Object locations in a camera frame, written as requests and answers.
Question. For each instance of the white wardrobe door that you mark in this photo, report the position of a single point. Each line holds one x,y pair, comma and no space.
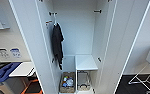
27,33
127,40

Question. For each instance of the white wardrobe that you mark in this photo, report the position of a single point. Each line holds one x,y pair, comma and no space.
74,33

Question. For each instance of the black garment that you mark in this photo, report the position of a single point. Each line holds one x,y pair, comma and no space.
57,43

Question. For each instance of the white wardrobe shelf bench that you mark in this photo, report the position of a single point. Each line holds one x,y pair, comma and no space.
86,62

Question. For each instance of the dark wardrobe fitting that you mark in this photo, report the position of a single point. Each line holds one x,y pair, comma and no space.
99,59
52,60

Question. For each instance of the yellow green small item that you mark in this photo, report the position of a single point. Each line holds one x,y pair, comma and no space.
65,78

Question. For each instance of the white clothes hanger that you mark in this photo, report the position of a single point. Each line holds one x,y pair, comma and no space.
55,20

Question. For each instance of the brown storage box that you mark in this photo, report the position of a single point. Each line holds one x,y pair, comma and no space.
67,81

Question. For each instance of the orange tag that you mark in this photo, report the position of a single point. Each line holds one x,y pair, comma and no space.
49,22

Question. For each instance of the white bottle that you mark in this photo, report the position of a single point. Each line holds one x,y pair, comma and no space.
69,83

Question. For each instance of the black wardrobe hook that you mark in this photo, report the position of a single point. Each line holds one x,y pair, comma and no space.
52,14
97,11

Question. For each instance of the white folding table top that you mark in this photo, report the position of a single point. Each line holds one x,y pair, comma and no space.
22,69

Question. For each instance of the orange table legs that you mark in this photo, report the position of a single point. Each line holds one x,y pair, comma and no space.
32,87

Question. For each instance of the blue cloth bag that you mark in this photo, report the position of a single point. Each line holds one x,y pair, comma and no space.
2,71

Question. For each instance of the blue white wall sticker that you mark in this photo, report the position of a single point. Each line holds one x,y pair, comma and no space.
15,52

